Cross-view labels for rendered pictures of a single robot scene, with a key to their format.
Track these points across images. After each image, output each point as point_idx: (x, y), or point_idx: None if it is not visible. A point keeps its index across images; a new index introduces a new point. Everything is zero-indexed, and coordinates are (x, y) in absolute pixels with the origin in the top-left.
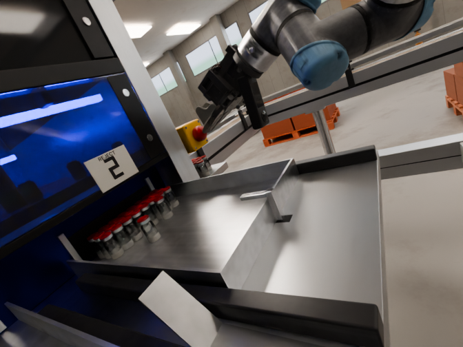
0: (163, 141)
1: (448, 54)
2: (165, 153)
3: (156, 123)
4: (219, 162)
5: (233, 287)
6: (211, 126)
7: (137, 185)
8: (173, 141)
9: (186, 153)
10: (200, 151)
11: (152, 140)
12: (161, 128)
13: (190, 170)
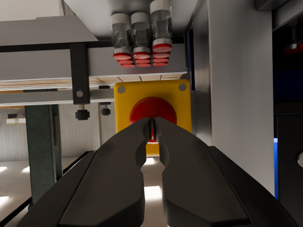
0: (270, 138)
1: None
2: (281, 110)
3: (264, 182)
4: (29, 24)
5: None
6: (203, 144)
7: (277, 77)
8: (241, 129)
9: (217, 85)
10: (82, 71)
11: (299, 152)
12: (257, 168)
13: (230, 41)
